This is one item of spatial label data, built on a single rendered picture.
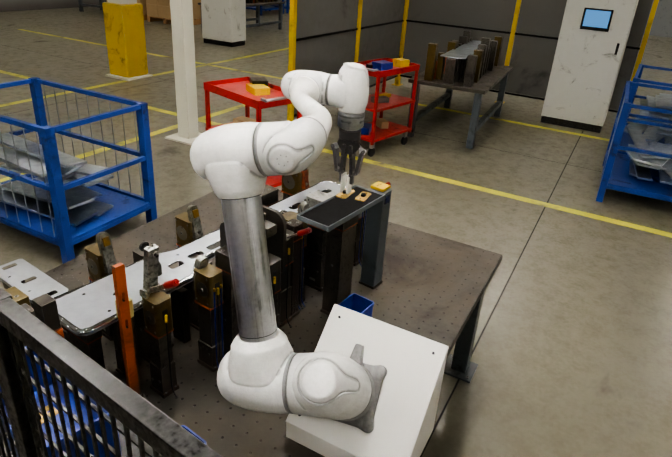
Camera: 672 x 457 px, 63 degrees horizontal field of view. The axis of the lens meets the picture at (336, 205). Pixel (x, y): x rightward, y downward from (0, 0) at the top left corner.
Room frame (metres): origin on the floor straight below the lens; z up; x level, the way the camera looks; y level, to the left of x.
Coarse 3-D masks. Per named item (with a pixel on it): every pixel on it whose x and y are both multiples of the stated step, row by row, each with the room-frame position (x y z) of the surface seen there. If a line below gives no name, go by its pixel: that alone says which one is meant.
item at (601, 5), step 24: (576, 0) 7.43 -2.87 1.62; (600, 0) 7.30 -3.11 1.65; (624, 0) 7.18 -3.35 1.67; (576, 24) 7.40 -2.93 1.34; (600, 24) 7.25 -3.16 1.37; (624, 24) 7.15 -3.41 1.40; (576, 48) 7.37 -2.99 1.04; (600, 48) 7.24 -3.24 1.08; (624, 48) 7.16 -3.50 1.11; (552, 72) 7.47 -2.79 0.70; (576, 72) 7.34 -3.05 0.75; (600, 72) 7.21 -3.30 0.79; (552, 96) 7.44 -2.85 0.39; (576, 96) 7.30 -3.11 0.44; (600, 96) 7.17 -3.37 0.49; (552, 120) 7.43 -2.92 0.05; (576, 120) 7.28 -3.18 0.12; (600, 120) 7.14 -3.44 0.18
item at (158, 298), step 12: (144, 300) 1.29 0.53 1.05; (156, 300) 1.29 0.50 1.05; (168, 300) 1.30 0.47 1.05; (144, 312) 1.30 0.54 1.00; (156, 312) 1.27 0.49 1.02; (168, 312) 1.30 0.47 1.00; (156, 324) 1.27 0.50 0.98; (168, 324) 1.30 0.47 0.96; (156, 336) 1.27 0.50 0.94; (168, 336) 1.30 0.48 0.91; (156, 348) 1.28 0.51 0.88; (168, 348) 1.29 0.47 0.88; (156, 360) 1.29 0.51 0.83; (168, 360) 1.30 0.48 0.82; (156, 372) 1.28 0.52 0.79; (168, 372) 1.29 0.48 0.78; (156, 384) 1.29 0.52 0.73; (168, 384) 1.29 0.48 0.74
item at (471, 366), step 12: (480, 300) 2.25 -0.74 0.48; (468, 324) 2.26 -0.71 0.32; (468, 336) 2.26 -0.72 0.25; (456, 348) 2.28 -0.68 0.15; (468, 348) 2.25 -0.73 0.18; (456, 360) 2.27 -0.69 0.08; (468, 360) 2.27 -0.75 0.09; (444, 372) 2.26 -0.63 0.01; (456, 372) 2.26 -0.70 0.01; (468, 372) 2.27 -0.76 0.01
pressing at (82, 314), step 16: (304, 192) 2.24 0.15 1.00; (336, 192) 2.27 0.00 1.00; (288, 208) 2.07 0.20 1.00; (208, 240) 1.75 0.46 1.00; (160, 256) 1.61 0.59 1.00; (176, 256) 1.62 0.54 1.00; (208, 256) 1.63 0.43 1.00; (128, 272) 1.50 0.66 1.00; (176, 272) 1.52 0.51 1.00; (192, 272) 1.53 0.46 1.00; (80, 288) 1.40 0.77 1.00; (96, 288) 1.40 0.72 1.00; (112, 288) 1.41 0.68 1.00; (128, 288) 1.41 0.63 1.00; (176, 288) 1.44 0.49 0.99; (64, 304) 1.31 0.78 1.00; (80, 304) 1.31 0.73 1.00; (96, 304) 1.32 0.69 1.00; (112, 304) 1.32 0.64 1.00; (64, 320) 1.24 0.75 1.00; (80, 320) 1.24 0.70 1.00; (96, 320) 1.25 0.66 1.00; (112, 320) 1.25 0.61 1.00
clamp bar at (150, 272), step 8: (144, 248) 1.30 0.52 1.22; (152, 248) 1.30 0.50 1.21; (144, 256) 1.30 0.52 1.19; (152, 256) 1.30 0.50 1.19; (144, 264) 1.30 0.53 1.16; (152, 264) 1.30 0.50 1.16; (144, 272) 1.30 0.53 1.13; (152, 272) 1.31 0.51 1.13; (144, 280) 1.31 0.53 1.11; (152, 280) 1.31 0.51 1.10; (144, 288) 1.31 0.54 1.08
